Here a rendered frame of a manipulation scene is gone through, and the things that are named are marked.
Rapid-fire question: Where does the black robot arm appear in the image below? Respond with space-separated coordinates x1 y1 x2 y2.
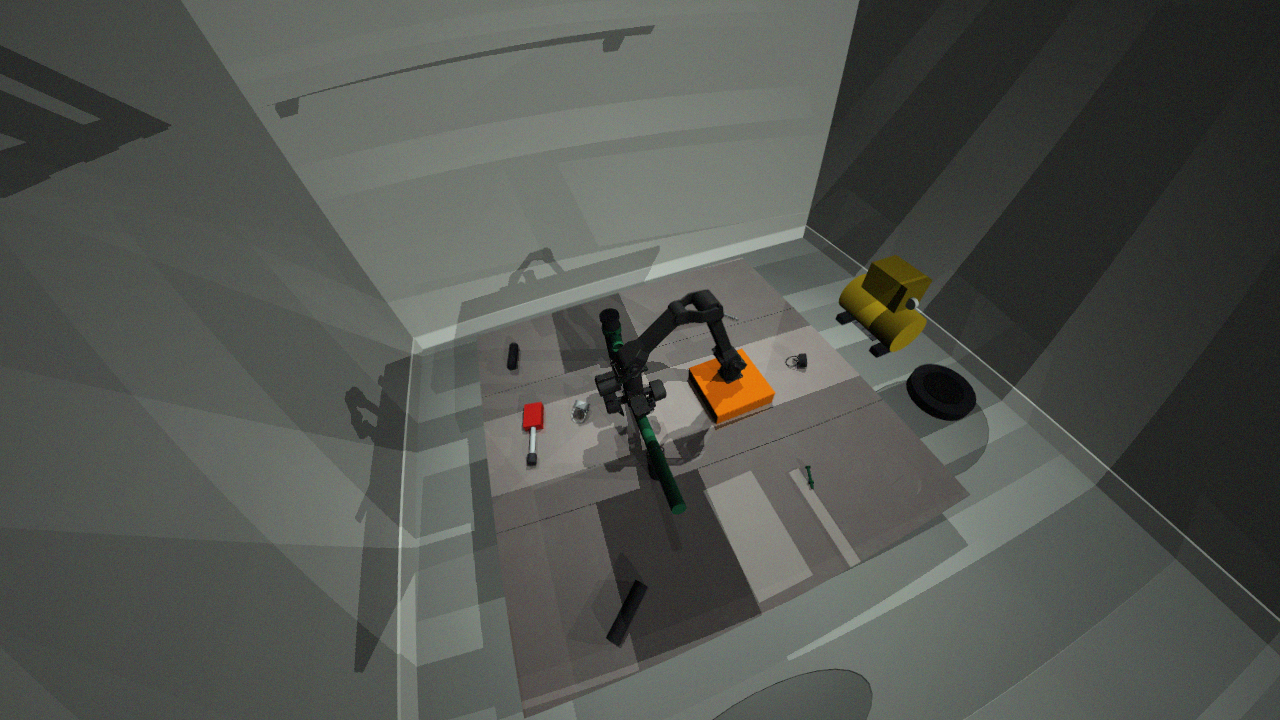
594 290 748 419

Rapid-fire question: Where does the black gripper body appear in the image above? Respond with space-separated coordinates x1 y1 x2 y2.
603 379 667 414

